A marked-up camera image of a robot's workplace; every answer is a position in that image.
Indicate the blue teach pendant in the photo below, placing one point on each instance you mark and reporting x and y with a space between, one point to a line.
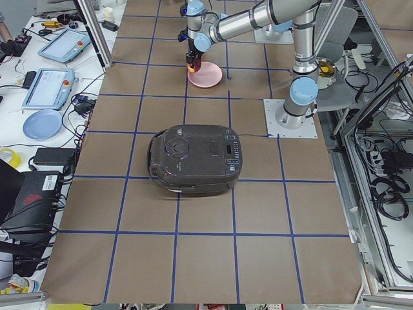
66 46
50 89

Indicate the black power adapter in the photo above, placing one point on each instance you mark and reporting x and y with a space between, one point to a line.
53 156

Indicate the pink plate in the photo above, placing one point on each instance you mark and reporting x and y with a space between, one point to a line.
207 76

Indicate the grey chair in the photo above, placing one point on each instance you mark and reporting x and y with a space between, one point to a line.
338 95

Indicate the black computer box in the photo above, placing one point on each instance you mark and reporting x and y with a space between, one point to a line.
29 203

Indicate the black rice cooker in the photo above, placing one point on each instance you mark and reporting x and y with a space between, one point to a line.
195 159

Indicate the paper cup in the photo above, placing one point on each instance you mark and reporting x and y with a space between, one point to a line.
108 14

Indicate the blue plate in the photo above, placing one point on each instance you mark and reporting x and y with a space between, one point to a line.
42 124

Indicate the red apple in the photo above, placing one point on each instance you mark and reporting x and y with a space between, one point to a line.
194 67

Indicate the near blue teach pendant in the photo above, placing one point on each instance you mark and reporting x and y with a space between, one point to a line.
50 89

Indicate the yellow tape roll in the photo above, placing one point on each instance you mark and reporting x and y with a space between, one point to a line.
10 157

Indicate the aluminium frame post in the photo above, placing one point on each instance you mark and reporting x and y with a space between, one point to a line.
93 28

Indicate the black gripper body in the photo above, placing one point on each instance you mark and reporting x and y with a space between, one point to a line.
193 53

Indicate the steel bowl with yellow item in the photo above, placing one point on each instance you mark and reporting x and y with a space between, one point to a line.
327 73

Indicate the far blue teach pendant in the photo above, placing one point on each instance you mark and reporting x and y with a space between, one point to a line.
66 46

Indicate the small black adapter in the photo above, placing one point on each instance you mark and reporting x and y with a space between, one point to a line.
109 26

